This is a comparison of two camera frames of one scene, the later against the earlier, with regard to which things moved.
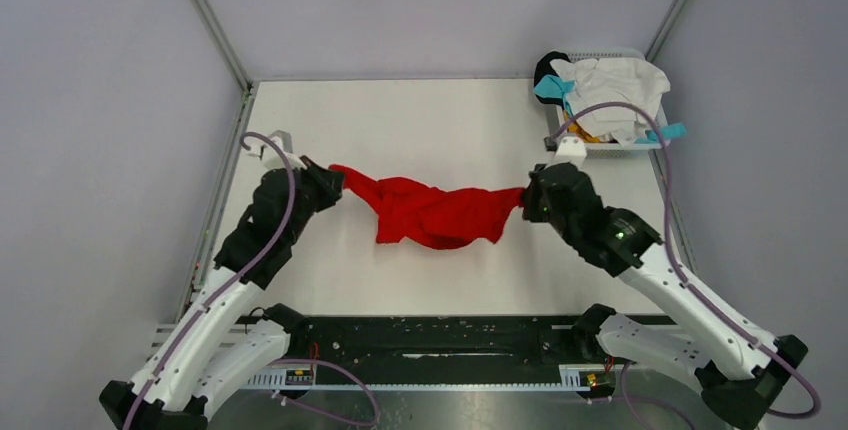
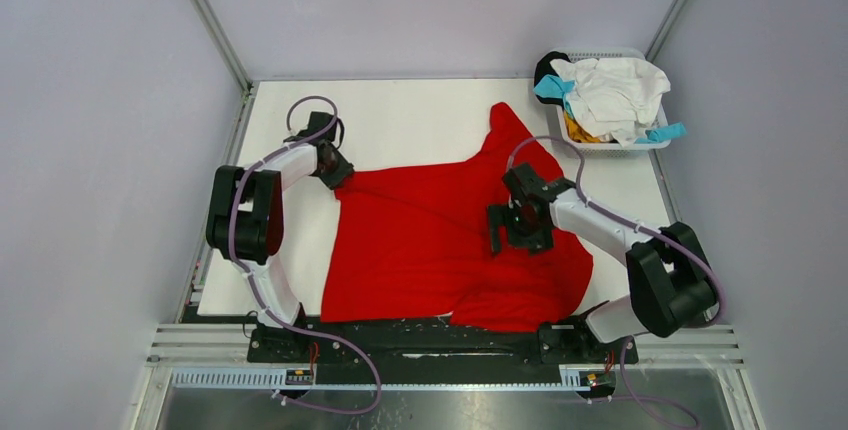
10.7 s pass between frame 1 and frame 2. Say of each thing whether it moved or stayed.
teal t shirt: stayed
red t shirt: moved
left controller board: stayed
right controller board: stayed
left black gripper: moved
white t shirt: stayed
